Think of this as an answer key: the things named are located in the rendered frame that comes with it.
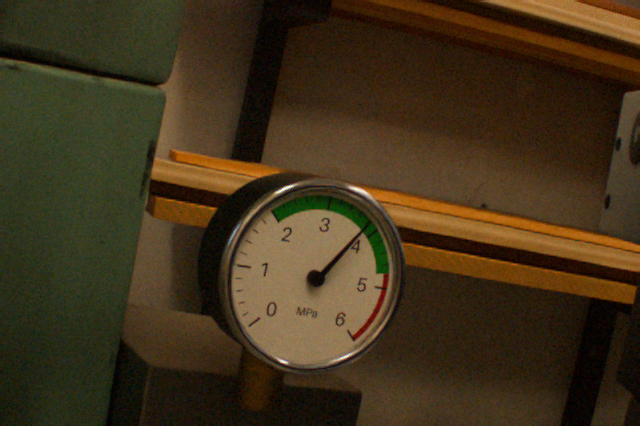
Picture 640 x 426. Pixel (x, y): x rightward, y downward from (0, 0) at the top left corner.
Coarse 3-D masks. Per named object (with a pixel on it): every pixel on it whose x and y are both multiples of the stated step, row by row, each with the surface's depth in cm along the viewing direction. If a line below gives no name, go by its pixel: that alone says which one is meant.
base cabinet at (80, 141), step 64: (0, 64) 41; (0, 128) 42; (64, 128) 42; (128, 128) 43; (0, 192) 42; (64, 192) 43; (128, 192) 44; (0, 256) 42; (64, 256) 43; (128, 256) 44; (0, 320) 42; (64, 320) 43; (0, 384) 43; (64, 384) 44
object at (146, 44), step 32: (0, 0) 41; (32, 0) 41; (64, 0) 42; (96, 0) 42; (128, 0) 43; (160, 0) 43; (0, 32) 41; (32, 32) 42; (64, 32) 42; (96, 32) 42; (128, 32) 43; (160, 32) 43; (64, 64) 42; (96, 64) 43; (128, 64) 43; (160, 64) 43
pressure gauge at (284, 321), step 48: (240, 192) 41; (288, 192) 39; (336, 192) 40; (240, 240) 39; (288, 240) 39; (336, 240) 40; (384, 240) 41; (240, 288) 39; (288, 288) 40; (336, 288) 40; (384, 288) 41; (240, 336) 39; (288, 336) 40; (336, 336) 40; (240, 384) 42
